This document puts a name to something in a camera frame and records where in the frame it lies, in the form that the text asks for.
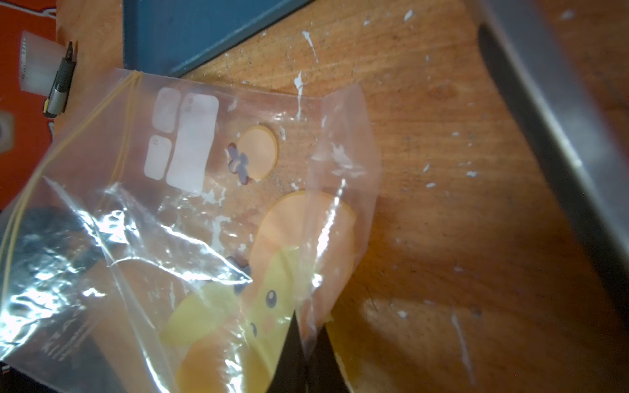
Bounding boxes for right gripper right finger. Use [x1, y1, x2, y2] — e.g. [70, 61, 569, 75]
[307, 327, 349, 393]

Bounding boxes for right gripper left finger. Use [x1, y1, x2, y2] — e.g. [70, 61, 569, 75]
[267, 315, 307, 393]

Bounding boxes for clear zip bag white labels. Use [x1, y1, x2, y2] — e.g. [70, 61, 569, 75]
[1, 69, 382, 392]

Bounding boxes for metal kitchen tongs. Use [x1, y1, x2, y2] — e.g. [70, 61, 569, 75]
[467, 1, 628, 319]

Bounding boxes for black marker pen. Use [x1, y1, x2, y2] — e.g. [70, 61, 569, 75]
[44, 41, 76, 119]

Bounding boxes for teal plastic tray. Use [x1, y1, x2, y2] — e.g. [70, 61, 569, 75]
[122, 0, 308, 77]

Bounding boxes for clear tape roll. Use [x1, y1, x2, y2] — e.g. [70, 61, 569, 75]
[19, 31, 66, 97]

